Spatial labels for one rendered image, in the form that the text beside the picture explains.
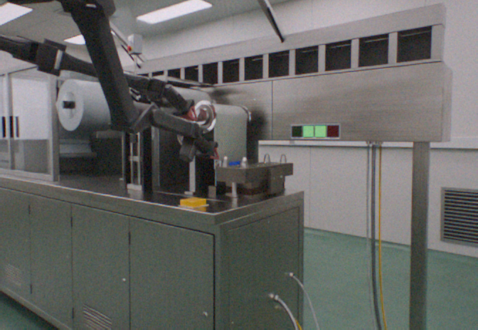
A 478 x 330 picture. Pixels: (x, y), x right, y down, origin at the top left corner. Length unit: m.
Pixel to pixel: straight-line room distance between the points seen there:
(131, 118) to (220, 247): 0.55
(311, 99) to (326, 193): 2.65
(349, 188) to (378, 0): 2.00
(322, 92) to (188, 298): 1.03
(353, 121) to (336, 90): 0.16
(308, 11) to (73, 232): 3.52
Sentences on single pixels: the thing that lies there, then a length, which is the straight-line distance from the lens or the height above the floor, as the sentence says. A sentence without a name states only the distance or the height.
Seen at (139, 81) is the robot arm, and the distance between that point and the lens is 1.44.
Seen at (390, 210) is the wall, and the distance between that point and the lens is 4.03.
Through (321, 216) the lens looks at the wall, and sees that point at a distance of 4.31.
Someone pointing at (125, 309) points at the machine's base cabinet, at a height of 0.39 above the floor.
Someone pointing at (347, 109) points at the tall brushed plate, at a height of 1.28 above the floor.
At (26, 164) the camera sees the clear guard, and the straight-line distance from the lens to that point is 2.63.
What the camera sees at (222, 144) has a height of 1.12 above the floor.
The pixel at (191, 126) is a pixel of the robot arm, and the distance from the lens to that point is 1.36.
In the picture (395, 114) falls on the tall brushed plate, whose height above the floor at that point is 1.25.
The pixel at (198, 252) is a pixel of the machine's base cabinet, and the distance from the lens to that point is 1.35.
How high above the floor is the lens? 1.17
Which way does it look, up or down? 3 degrees down
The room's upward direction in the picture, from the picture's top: straight up
